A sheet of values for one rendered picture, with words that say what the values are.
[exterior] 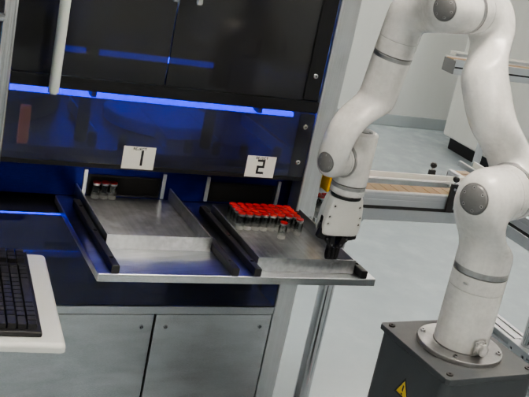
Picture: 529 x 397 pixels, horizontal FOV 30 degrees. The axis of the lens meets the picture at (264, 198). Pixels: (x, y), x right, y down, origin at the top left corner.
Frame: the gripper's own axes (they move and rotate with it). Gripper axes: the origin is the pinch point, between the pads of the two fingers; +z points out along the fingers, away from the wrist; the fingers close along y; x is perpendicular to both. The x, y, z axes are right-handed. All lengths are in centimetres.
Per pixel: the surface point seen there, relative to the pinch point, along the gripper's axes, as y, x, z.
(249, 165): 10.0, -35.0, -9.1
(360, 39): -277, -495, 29
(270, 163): 4.2, -35.0, -10.2
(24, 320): 76, 17, 10
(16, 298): 76, 7, 10
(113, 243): 52, -9, 3
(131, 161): 43, -35, -8
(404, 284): -153, -180, 94
